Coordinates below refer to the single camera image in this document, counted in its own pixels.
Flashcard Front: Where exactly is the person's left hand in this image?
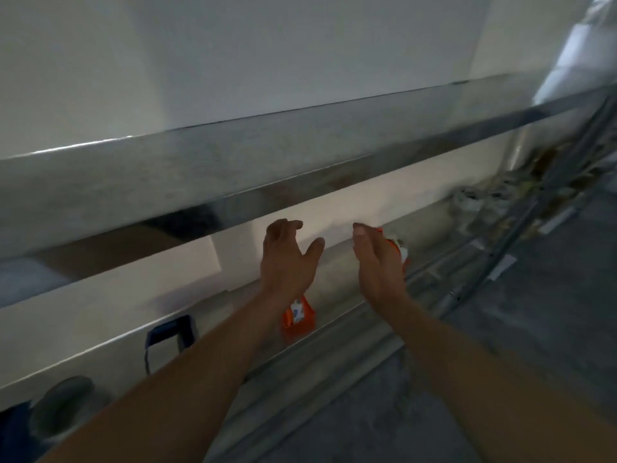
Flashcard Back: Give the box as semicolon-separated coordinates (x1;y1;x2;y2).
260;219;326;304

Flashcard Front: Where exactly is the person's right hand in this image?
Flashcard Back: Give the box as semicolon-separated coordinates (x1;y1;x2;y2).
352;223;409;310

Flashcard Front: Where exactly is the person's right forearm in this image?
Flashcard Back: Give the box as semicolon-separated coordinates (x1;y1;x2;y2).
378;295;617;463

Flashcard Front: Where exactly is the person's left forearm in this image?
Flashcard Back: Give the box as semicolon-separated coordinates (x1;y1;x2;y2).
38;290;309;463

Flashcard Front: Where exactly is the orange snack packet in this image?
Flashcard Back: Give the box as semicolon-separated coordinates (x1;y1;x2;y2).
375;228;411;276
281;295;317;344

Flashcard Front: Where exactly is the white tub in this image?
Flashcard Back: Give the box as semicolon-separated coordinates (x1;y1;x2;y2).
451;186;484;223

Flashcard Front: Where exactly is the steel shelf board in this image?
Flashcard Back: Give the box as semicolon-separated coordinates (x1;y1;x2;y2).
0;73;617;309

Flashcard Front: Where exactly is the dark blue packet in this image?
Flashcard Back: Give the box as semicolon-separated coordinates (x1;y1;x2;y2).
145;314;199;376

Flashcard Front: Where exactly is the grey round container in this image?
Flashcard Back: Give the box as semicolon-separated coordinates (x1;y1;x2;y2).
30;375;95;440

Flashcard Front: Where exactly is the dark blue bag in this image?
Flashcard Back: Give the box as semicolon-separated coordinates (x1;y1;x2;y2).
0;401;49;463

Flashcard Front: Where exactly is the metal rack frame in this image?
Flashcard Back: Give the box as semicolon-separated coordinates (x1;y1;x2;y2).
424;91;617;323

